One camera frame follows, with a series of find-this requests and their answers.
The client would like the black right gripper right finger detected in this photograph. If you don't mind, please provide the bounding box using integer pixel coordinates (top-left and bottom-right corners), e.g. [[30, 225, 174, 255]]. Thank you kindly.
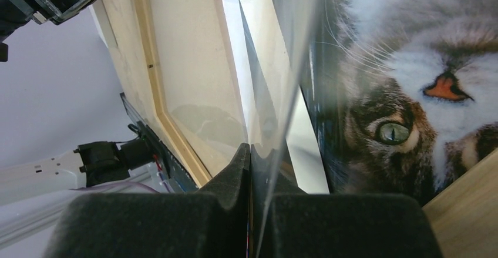
[[251, 144, 442, 257]]

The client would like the white photo mat board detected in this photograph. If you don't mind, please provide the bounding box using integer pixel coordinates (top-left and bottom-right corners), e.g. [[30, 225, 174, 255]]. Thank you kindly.
[[286, 88, 329, 194]]

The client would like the printed photo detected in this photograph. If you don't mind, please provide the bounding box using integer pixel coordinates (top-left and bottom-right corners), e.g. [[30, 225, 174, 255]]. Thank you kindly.
[[300, 0, 497, 204]]

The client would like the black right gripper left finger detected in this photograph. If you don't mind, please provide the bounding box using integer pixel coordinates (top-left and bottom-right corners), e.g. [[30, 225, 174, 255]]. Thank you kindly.
[[43, 143, 251, 257]]

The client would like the wooden picture frame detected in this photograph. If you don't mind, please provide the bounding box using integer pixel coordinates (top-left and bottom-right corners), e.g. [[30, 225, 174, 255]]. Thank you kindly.
[[94, 0, 212, 187]]

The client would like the brown frame backing board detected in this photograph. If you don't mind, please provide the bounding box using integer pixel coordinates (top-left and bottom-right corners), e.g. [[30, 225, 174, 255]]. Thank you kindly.
[[423, 153, 497, 257]]

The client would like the transparent acrylic sheet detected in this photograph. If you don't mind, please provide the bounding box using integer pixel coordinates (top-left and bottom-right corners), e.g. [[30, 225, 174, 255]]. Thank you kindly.
[[150, 0, 319, 257]]

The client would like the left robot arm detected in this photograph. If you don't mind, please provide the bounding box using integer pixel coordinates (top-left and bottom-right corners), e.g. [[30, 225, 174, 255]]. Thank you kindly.
[[1, 7, 152, 257]]

